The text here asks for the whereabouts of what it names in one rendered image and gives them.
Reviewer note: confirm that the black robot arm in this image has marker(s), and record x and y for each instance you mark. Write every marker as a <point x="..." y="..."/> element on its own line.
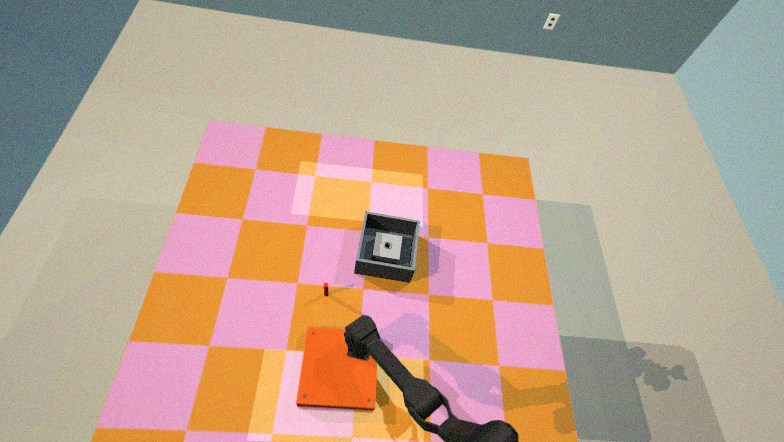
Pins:
<point x="420" y="398"/>

